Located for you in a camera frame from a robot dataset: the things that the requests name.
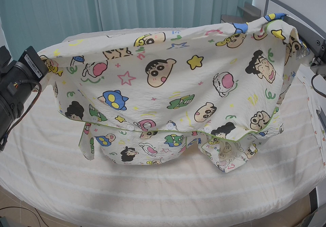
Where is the black cable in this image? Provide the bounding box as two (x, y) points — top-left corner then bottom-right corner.
(0, 81), (43, 150)
(312, 74), (326, 99)

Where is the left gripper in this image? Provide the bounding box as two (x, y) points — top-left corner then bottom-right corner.
(0, 46), (49, 132)

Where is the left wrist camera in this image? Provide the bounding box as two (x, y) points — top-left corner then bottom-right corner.
(0, 46), (13, 73)

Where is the grey bedside table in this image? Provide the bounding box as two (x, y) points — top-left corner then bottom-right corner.
(220, 2), (261, 26)

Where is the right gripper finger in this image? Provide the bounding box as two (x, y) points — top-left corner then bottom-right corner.
(283, 14), (326, 57)

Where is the bed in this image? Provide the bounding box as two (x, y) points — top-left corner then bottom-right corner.
(0, 0), (326, 225)

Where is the white printed pyjama top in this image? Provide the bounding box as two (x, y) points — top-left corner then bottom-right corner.
(38, 12), (310, 174)

